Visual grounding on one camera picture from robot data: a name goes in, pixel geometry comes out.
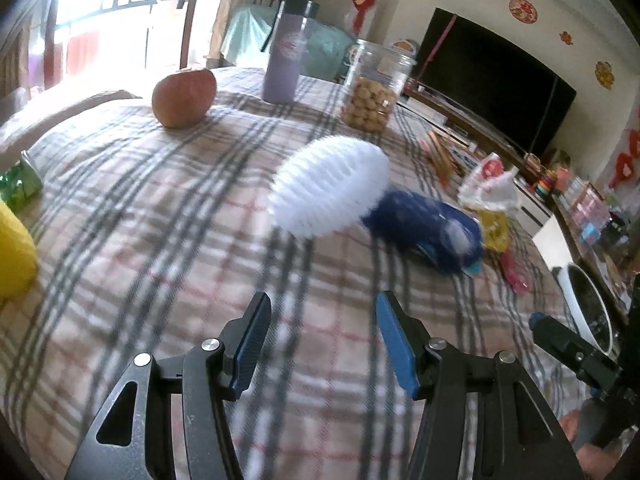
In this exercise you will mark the small flower wall decal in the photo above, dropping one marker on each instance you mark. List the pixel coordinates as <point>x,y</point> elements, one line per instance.
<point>566,37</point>

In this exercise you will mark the pink wrapper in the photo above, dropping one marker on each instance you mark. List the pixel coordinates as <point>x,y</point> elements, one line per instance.
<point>515,272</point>

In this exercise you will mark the colourful picture book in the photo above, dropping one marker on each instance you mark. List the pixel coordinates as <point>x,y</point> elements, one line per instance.
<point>445,155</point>

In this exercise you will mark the white red plastic bag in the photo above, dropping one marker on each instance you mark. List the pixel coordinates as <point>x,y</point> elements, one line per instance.
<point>487,185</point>

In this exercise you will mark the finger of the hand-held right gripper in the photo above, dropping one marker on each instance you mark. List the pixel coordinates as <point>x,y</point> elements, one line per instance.
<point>575,352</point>

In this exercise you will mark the yellow spiky cup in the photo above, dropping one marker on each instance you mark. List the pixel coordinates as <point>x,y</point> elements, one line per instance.
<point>12,255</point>

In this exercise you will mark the red apple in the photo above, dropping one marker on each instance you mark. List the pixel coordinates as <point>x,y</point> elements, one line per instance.
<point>184,97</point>

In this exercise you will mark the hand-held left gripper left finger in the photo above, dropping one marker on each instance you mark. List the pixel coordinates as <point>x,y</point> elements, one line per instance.
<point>245,355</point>

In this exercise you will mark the red hanging cloth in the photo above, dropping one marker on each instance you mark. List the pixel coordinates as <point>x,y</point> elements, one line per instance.
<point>82,52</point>

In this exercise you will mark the beige curtain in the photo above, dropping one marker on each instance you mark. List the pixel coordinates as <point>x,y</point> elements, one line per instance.
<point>235,10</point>

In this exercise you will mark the yellow wrapper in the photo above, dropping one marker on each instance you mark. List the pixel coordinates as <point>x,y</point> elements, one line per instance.
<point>495,227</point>

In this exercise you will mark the green snack wrapper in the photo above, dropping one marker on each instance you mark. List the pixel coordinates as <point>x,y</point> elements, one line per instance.
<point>20,182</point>

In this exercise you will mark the teal furniture cover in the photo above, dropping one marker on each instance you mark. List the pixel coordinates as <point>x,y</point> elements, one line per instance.
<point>245,35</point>

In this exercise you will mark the dark blue wrapper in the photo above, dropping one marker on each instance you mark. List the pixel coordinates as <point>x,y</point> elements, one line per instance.
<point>425,230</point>

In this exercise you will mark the white spiky brush ball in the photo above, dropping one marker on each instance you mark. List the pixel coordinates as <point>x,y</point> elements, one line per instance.
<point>330,185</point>

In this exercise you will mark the yellow wall decal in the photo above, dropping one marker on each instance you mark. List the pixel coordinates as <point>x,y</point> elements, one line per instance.
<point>604,74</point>

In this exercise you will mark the round red wall decal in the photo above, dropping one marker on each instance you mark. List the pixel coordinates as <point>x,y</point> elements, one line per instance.
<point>522,9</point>

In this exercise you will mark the white round bowl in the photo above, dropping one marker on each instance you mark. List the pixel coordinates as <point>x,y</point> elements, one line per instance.
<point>587,305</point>

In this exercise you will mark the purple water bottle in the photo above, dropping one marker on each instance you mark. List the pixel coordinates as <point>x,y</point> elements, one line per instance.
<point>285,55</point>

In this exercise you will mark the person's right hand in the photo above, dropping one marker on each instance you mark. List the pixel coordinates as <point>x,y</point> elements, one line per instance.
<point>597,462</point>

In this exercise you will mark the plaid tablecloth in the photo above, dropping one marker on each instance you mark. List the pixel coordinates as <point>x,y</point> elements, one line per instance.
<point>200,260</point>

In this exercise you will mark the beige sofa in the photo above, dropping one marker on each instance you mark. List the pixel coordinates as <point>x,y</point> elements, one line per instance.
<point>60,115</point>

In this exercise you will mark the cluttered coffee table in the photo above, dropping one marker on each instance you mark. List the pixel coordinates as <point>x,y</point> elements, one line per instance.
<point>590,210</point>

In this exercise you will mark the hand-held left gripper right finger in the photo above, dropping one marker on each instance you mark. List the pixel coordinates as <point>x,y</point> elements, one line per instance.
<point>395,340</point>

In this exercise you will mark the black flat television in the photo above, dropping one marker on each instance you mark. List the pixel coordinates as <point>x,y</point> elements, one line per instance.
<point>495,85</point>

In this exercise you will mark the clear snack jar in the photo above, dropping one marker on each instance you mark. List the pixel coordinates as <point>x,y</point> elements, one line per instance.
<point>372,90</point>

